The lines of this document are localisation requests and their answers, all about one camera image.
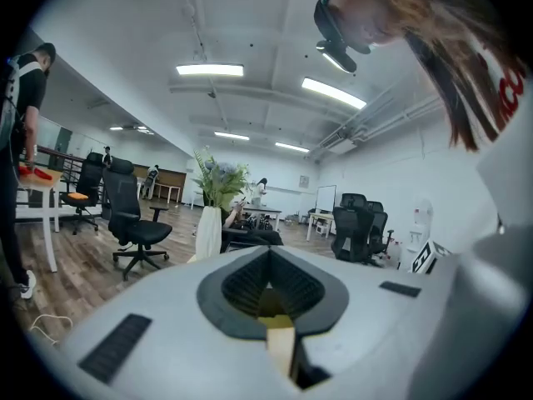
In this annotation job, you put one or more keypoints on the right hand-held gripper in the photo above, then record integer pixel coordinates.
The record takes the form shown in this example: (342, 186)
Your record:
(429, 258)

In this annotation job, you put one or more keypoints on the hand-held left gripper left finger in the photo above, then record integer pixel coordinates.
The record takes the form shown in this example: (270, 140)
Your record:
(212, 302)

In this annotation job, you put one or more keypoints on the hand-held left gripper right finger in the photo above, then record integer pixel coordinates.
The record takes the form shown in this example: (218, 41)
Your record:
(329, 302)

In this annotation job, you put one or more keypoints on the white water dispenser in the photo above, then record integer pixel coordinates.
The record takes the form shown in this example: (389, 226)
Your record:
(420, 227)

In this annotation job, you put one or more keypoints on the black mesh office chair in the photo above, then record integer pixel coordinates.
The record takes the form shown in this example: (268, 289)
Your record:
(352, 231)
(381, 227)

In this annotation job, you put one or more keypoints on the white ribbed vase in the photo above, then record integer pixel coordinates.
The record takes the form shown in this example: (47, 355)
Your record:
(208, 233)

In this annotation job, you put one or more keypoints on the small white wooden-top table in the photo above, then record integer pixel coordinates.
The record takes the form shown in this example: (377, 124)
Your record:
(320, 217)

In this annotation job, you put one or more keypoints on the white whiteboard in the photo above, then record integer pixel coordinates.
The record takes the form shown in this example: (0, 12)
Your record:
(327, 198)

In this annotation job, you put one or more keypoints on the dark low table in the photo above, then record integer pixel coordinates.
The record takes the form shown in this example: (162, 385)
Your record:
(264, 211)

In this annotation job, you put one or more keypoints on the person's white shirt red print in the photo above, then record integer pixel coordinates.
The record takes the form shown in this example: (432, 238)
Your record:
(512, 173)

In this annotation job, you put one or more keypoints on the green plant with blue flowers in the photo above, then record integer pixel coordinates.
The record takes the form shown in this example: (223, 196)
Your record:
(220, 181)

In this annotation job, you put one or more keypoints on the wooden counter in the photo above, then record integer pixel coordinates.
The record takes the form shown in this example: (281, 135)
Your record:
(170, 181)

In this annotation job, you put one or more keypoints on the black high-back office chair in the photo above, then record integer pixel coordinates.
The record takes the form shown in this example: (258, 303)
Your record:
(125, 206)

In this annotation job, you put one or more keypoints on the white ceiling air conditioner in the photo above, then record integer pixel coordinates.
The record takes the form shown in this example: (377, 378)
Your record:
(342, 145)

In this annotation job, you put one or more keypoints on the white ceiling pipes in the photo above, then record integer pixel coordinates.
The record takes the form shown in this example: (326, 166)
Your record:
(387, 119)

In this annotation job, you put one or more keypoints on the black office chair orange cushion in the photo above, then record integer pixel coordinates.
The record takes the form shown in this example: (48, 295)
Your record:
(89, 177)

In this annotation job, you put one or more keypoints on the black metal railing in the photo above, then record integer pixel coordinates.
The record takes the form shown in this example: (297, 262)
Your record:
(71, 167)

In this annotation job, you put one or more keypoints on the white table wooden top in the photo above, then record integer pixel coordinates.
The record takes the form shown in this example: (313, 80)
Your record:
(46, 186)

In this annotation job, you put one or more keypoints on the red object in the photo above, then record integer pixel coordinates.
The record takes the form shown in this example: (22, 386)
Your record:
(35, 173)

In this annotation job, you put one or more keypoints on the person's face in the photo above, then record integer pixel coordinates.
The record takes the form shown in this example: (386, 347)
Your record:
(362, 19)

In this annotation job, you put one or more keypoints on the grey wall poster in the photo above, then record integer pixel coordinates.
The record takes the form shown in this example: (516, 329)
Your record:
(304, 181)

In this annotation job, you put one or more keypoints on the black head-mounted camera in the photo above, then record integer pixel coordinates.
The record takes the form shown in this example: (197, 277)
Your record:
(339, 56)

